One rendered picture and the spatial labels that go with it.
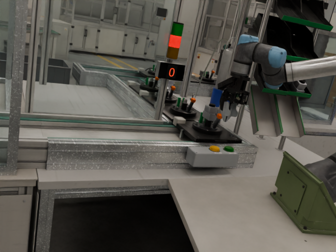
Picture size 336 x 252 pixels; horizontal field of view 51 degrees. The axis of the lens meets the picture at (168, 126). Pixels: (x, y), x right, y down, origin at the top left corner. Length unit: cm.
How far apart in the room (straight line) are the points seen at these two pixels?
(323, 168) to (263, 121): 58
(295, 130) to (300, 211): 68
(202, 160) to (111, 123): 44
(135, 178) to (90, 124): 36
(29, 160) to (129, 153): 35
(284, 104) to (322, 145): 112
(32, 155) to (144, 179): 39
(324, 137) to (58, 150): 218
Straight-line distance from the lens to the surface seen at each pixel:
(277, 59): 138
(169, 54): 158
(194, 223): 110
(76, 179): 123
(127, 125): 157
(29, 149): 126
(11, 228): 131
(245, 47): 142
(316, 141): 290
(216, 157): 141
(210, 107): 159
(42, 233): 133
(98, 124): 154
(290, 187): 132
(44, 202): 126
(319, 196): 121
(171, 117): 173
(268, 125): 176
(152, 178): 131
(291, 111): 191
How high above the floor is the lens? 143
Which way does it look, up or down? 17 degrees down
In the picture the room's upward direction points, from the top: 11 degrees clockwise
